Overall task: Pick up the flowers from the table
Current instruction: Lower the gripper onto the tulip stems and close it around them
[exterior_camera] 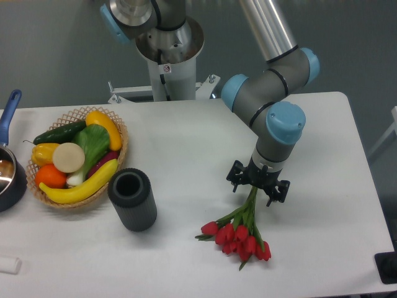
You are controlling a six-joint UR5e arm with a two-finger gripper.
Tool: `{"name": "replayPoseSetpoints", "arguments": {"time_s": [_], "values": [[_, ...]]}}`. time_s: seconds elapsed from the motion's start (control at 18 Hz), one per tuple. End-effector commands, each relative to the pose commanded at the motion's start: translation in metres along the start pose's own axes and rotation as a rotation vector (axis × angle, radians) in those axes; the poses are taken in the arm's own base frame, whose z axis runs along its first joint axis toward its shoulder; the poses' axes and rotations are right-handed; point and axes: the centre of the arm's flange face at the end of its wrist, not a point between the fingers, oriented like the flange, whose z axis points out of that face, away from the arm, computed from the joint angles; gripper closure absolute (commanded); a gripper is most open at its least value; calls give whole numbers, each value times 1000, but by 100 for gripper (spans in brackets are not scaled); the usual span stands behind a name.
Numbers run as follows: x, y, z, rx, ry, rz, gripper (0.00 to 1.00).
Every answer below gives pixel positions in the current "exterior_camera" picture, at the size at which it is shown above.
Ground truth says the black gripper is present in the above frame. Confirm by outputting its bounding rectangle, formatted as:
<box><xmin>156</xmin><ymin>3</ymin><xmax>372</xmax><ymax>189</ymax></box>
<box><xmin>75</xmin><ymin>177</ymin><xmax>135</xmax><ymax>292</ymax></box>
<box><xmin>226</xmin><ymin>160</ymin><xmax>290</xmax><ymax>207</ymax></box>

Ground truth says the red tulip bouquet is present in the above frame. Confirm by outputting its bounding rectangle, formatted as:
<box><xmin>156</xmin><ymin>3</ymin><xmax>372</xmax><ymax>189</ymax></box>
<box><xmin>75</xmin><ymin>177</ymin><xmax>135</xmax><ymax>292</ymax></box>
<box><xmin>195</xmin><ymin>186</ymin><xmax>272</xmax><ymax>269</ymax></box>

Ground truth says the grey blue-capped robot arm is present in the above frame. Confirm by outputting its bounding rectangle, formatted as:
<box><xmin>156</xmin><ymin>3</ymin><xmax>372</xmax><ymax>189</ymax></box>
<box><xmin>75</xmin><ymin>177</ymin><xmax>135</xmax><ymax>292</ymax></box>
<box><xmin>100</xmin><ymin>1</ymin><xmax>320</xmax><ymax>202</ymax></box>

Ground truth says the dark grey ribbed vase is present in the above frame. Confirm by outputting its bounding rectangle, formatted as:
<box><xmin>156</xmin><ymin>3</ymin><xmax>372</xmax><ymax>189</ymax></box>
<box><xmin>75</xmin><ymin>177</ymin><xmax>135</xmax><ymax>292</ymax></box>
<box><xmin>108</xmin><ymin>168</ymin><xmax>158</xmax><ymax>232</ymax></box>

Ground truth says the purple eggplant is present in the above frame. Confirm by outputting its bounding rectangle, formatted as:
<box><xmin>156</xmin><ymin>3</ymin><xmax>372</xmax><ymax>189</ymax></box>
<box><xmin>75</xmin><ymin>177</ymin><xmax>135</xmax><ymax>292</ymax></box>
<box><xmin>86</xmin><ymin>151</ymin><xmax>119</xmax><ymax>178</ymax></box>

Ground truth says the black device at edge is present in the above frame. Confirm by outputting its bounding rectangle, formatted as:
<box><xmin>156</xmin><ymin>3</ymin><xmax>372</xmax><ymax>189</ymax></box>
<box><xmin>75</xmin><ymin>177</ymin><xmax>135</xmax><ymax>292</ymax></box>
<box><xmin>374</xmin><ymin>251</ymin><xmax>396</xmax><ymax>284</ymax></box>

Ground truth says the green bok choy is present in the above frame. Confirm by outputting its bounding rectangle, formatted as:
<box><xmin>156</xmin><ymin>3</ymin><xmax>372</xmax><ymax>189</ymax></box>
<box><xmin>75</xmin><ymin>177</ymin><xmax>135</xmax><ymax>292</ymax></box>
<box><xmin>66</xmin><ymin>124</ymin><xmax>110</xmax><ymax>187</ymax></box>

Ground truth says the yellow squash at back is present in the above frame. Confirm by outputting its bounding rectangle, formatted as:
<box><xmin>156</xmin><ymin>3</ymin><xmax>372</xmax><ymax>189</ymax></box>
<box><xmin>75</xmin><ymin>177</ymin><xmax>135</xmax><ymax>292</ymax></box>
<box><xmin>86</xmin><ymin>111</ymin><xmax>122</xmax><ymax>151</ymax></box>

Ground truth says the beige round disc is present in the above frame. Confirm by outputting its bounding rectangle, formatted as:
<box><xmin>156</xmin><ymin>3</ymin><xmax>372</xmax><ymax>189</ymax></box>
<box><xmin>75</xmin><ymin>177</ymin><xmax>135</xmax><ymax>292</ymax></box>
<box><xmin>52</xmin><ymin>143</ymin><xmax>85</xmax><ymax>173</ymax></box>

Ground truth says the green cucumber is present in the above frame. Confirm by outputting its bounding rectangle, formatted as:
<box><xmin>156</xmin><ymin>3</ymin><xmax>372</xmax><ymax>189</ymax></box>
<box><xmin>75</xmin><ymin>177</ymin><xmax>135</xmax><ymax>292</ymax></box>
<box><xmin>24</xmin><ymin>120</ymin><xmax>86</xmax><ymax>145</ymax></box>

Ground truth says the orange fruit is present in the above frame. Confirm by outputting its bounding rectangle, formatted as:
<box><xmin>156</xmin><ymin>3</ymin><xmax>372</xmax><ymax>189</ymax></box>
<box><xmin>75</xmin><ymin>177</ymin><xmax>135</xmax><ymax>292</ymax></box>
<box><xmin>35</xmin><ymin>165</ymin><xmax>66</xmax><ymax>189</ymax></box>

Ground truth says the yellow bell pepper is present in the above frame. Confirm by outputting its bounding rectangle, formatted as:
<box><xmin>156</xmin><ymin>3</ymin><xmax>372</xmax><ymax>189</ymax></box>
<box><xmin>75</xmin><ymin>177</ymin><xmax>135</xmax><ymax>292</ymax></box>
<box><xmin>31</xmin><ymin>143</ymin><xmax>60</xmax><ymax>167</ymax></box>

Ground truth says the white cylinder object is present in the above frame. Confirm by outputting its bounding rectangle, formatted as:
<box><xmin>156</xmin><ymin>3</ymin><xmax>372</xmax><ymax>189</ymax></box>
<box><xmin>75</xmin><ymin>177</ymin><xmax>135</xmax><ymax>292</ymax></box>
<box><xmin>0</xmin><ymin>255</ymin><xmax>22</xmax><ymax>275</ymax></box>

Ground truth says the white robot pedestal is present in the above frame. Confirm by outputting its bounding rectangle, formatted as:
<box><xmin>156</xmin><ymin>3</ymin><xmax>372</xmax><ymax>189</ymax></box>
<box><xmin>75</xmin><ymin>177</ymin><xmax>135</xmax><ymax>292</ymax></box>
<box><xmin>108</xmin><ymin>55</ymin><xmax>221</xmax><ymax>104</ymax></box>

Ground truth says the white frame at right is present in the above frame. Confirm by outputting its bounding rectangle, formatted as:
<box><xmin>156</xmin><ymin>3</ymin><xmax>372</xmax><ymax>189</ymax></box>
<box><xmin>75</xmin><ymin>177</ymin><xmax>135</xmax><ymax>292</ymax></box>
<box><xmin>367</xmin><ymin>106</ymin><xmax>396</xmax><ymax>163</ymax></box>

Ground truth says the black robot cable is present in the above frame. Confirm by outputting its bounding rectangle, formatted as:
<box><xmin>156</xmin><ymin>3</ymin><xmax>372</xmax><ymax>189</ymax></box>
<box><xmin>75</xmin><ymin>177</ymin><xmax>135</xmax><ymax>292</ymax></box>
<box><xmin>156</xmin><ymin>48</ymin><xmax>171</xmax><ymax>101</ymax></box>

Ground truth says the blue-handled saucepan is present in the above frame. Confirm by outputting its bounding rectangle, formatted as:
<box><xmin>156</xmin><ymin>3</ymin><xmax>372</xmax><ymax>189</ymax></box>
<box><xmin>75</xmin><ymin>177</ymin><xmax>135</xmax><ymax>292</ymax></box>
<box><xmin>1</xmin><ymin>89</ymin><xmax>27</xmax><ymax>212</ymax></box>

